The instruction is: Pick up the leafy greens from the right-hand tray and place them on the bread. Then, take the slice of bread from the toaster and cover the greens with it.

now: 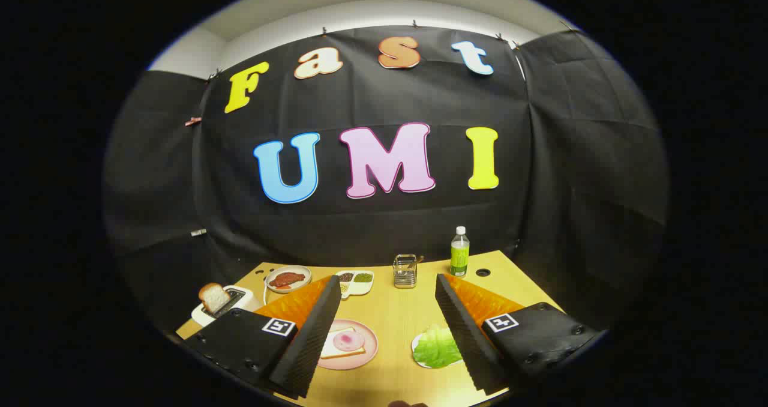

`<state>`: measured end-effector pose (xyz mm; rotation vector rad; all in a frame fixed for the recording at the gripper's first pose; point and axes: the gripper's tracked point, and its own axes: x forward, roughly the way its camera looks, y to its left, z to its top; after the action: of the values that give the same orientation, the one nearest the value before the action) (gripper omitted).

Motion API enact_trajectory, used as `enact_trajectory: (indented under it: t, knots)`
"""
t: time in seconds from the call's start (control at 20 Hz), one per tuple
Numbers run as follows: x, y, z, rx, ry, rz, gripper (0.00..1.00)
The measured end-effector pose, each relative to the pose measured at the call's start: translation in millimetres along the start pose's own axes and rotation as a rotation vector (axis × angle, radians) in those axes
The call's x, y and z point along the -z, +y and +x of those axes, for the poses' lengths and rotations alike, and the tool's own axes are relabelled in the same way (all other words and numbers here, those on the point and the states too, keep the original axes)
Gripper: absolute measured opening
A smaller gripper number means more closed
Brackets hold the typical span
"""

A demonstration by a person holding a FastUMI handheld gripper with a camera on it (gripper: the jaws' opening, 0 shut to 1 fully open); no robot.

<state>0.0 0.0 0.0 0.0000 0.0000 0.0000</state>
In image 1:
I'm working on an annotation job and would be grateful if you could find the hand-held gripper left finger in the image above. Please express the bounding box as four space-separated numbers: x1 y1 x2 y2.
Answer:
183 275 343 399

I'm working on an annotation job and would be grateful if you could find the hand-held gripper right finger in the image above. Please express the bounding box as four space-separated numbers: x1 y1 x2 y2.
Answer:
435 273 607 396

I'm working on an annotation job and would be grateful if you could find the green lettuce leaf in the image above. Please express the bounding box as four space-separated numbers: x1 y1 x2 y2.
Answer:
413 325 463 369

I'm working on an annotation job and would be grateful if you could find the browned toast slice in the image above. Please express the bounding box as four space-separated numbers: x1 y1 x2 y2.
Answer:
199 283 230 315

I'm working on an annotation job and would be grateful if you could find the white bread slice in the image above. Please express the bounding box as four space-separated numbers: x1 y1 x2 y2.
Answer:
320 327 367 360

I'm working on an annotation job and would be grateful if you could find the pink ham slice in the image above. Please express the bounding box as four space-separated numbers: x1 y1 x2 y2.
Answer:
333 330 364 352

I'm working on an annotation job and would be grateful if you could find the white square plate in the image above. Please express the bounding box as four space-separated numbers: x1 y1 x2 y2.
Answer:
411 333 466 369

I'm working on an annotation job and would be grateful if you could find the pink round plate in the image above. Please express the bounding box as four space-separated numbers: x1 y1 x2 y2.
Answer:
317 319 379 370

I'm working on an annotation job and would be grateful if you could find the brown steak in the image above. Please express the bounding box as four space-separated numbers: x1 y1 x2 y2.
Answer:
269 271 305 289

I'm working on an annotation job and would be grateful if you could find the beige oval plate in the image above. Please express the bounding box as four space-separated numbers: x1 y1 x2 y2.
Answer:
265 265 313 294

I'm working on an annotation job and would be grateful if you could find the white divided dish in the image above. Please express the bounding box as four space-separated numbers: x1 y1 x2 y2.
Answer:
335 270 375 300

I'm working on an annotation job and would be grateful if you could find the green drink bottle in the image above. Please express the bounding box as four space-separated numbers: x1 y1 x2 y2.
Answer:
451 226 470 277

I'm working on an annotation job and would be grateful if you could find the white toaster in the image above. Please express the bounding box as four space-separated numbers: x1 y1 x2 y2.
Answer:
191 285 263 328

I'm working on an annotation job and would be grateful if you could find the metal wire utensil holder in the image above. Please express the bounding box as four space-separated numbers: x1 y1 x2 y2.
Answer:
393 254 418 289

